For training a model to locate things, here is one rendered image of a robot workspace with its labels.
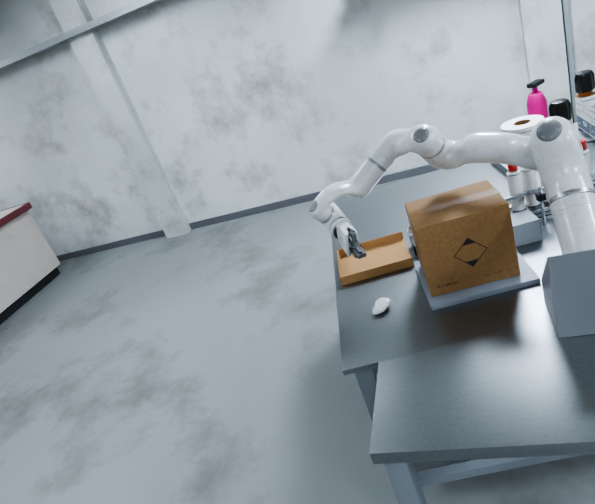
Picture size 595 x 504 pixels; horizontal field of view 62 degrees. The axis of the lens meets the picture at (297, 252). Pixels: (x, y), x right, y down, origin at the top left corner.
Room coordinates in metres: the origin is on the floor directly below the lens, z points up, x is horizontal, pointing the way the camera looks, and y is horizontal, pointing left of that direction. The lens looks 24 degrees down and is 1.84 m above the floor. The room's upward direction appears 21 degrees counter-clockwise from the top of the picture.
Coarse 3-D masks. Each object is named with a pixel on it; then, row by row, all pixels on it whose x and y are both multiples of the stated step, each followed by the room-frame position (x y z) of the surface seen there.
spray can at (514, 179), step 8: (512, 168) 1.74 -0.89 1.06; (512, 176) 1.73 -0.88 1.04; (520, 176) 1.73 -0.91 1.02; (512, 184) 1.74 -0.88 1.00; (520, 184) 1.73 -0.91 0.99; (512, 192) 1.74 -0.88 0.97; (520, 192) 1.73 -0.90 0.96; (512, 200) 1.75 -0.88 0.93; (520, 200) 1.73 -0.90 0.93; (512, 208) 1.76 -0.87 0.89; (520, 208) 1.73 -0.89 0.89
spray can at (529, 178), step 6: (522, 168) 1.75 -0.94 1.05; (522, 174) 1.75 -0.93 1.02; (528, 174) 1.72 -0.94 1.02; (534, 174) 1.72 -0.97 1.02; (522, 180) 1.75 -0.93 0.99; (528, 180) 1.73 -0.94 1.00; (534, 180) 1.72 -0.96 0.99; (528, 186) 1.73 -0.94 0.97; (534, 186) 1.72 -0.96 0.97; (528, 198) 1.73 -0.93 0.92; (534, 198) 1.72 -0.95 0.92; (528, 204) 1.74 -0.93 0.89; (534, 204) 1.72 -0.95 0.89
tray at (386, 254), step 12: (372, 240) 1.99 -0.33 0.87; (384, 240) 1.98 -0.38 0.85; (396, 240) 1.97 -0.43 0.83; (372, 252) 1.94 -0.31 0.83; (384, 252) 1.90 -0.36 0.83; (396, 252) 1.86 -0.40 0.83; (408, 252) 1.83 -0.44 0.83; (348, 264) 1.92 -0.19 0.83; (360, 264) 1.88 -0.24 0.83; (372, 264) 1.84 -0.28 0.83; (384, 264) 1.80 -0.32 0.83; (396, 264) 1.72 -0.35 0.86; (408, 264) 1.72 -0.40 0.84; (348, 276) 1.76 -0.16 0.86; (360, 276) 1.75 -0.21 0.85; (372, 276) 1.74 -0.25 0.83
